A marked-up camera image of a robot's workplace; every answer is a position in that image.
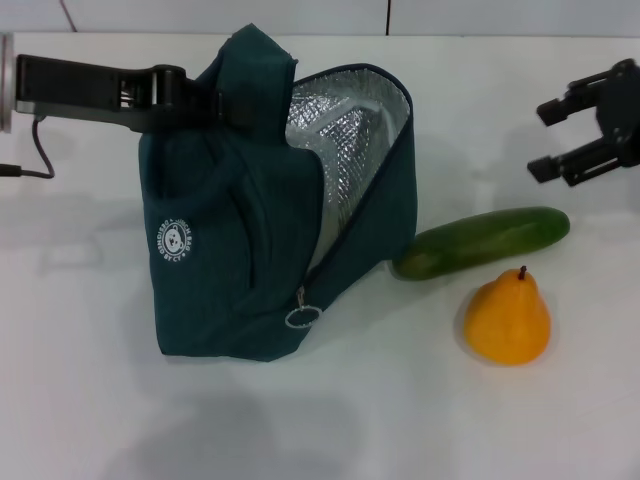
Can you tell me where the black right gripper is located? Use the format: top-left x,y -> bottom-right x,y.
527,58 -> 640,187

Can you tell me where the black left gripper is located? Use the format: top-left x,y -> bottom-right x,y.
14,53 -> 287,139

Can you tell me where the dark teal insulated lunch bag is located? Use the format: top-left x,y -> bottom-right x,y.
137,24 -> 417,362

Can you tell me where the green cucumber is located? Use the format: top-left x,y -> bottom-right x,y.
390,206 -> 571,281

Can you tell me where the yellow pear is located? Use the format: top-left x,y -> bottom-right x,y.
463,265 -> 552,366

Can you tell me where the white ring zipper pull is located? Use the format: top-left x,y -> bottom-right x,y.
284,285 -> 321,330

